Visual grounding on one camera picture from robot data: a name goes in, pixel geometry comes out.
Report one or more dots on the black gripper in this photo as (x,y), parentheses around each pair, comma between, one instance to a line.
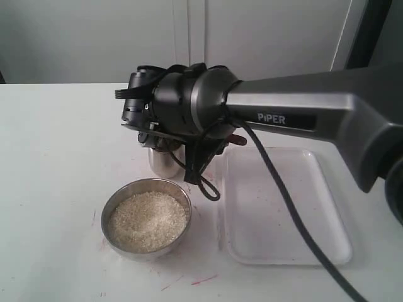
(138,113)

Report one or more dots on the brown wooden spoon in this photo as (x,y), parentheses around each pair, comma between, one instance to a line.
(237,140)

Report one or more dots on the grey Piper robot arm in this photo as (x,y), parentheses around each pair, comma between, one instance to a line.
(357,110)

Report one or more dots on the small steel cup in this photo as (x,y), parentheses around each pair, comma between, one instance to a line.
(162,164)

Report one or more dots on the steel bowl of rice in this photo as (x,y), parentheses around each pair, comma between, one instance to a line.
(146,219)

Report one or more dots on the white plastic tray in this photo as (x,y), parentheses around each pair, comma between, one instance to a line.
(258,227)

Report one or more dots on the dark door frame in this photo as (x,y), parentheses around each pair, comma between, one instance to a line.
(368,33)

